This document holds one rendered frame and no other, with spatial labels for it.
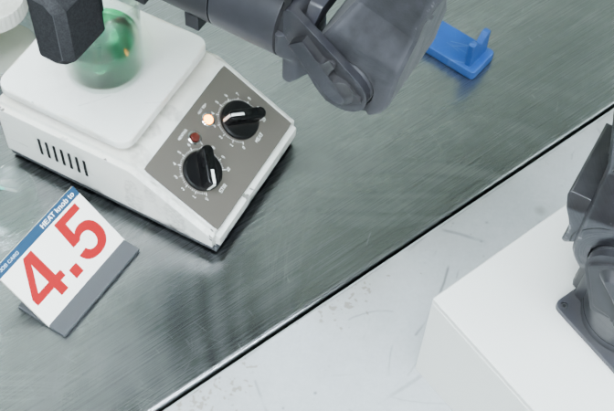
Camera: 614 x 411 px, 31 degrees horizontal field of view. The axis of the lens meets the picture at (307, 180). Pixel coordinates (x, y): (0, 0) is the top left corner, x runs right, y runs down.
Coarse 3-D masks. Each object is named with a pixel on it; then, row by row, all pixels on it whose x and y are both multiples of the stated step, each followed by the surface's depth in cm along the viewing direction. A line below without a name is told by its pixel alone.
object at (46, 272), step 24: (72, 216) 85; (96, 216) 86; (48, 240) 84; (72, 240) 85; (96, 240) 86; (24, 264) 83; (48, 264) 84; (72, 264) 85; (24, 288) 82; (48, 288) 83; (48, 312) 83
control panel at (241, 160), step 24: (216, 96) 88; (240, 96) 89; (192, 120) 87; (216, 120) 88; (264, 120) 90; (168, 144) 85; (192, 144) 86; (216, 144) 87; (240, 144) 88; (264, 144) 89; (144, 168) 84; (168, 168) 85; (240, 168) 88; (192, 192) 85; (216, 192) 86; (240, 192) 87; (216, 216) 85
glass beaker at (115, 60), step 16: (112, 0) 84; (128, 0) 83; (128, 16) 80; (112, 32) 79; (128, 32) 81; (96, 48) 80; (112, 48) 81; (128, 48) 82; (80, 64) 82; (96, 64) 82; (112, 64) 82; (128, 64) 83; (80, 80) 84; (96, 80) 83; (112, 80) 83; (128, 80) 84
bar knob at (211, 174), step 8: (200, 152) 85; (208, 152) 85; (192, 160) 85; (200, 160) 85; (208, 160) 84; (216, 160) 86; (184, 168) 85; (192, 168) 85; (200, 168) 85; (208, 168) 84; (216, 168) 85; (184, 176) 85; (192, 176) 85; (200, 176) 85; (208, 176) 84; (216, 176) 84; (192, 184) 85; (200, 184) 85; (208, 184) 84; (216, 184) 86
